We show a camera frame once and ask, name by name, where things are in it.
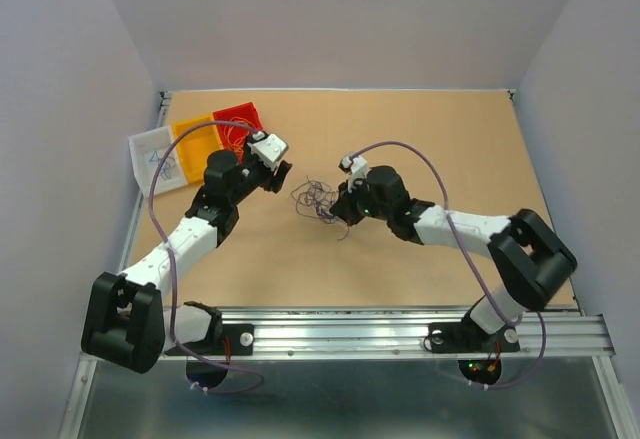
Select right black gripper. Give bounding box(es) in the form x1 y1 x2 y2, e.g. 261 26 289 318
327 175 392 227

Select thin wire bundle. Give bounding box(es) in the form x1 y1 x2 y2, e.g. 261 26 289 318
290 174 354 243

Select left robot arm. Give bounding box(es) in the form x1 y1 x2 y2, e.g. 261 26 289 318
81 143 291 373

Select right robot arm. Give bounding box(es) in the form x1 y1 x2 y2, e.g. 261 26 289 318
330 158 578 354

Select red plastic bin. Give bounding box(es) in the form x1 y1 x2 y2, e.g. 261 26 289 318
213 102 263 157

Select yellow plastic bin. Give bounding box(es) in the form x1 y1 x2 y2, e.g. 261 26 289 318
171 114 223 184

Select white plastic bin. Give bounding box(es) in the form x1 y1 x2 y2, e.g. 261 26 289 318
128 126 187 198

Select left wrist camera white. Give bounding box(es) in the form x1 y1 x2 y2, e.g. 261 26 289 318
247 131 289 171

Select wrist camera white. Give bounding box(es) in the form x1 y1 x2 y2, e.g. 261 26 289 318
247 131 289 171
339 155 369 193

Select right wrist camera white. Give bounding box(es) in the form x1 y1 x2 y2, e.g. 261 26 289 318
339 155 369 193

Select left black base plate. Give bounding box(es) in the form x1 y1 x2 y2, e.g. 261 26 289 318
180 323 255 357

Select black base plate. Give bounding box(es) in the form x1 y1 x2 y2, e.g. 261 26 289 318
180 323 255 357
423 321 520 354

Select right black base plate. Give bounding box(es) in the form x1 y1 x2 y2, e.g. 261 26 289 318
423 321 520 354

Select aluminium rail frame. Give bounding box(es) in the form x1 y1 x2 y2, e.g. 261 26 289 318
57 89 629 439

